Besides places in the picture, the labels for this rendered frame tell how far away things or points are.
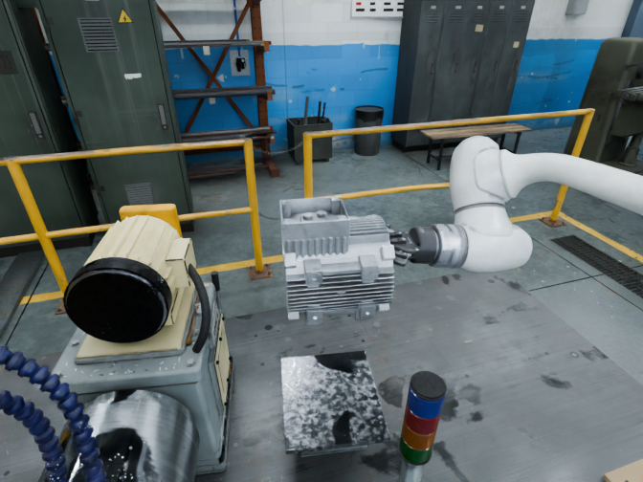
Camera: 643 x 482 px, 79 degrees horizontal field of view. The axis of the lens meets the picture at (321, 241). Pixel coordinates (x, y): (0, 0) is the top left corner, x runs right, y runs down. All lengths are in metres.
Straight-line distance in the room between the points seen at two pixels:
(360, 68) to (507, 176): 4.89
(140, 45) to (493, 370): 2.96
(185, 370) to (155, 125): 2.74
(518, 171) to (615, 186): 0.16
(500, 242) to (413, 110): 4.82
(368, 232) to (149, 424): 0.51
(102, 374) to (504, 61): 5.93
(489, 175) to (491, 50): 5.25
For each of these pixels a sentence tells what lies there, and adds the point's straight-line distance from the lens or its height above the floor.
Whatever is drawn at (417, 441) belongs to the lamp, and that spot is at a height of 1.10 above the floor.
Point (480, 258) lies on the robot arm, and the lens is 0.83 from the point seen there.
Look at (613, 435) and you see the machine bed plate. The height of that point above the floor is 0.80.
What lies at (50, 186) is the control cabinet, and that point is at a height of 0.57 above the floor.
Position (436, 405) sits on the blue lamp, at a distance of 0.73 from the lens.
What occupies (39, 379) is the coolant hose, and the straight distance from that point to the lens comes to 0.58.
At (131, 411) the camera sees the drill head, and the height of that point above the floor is 1.16.
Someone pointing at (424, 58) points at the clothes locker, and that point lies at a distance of 5.53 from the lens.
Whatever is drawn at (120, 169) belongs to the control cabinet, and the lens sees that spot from 3.54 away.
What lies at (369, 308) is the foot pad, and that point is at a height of 1.28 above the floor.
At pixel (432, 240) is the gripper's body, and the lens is 0.79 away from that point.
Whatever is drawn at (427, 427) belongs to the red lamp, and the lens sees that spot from 0.77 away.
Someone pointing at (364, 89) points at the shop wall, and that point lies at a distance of 5.73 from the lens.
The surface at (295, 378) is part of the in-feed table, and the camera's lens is 1.10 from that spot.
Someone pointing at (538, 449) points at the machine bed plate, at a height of 0.80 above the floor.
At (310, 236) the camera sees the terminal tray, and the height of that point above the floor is 1.42.
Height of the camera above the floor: 1.76
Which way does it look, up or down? 31 degrees down
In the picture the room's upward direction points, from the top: straight up
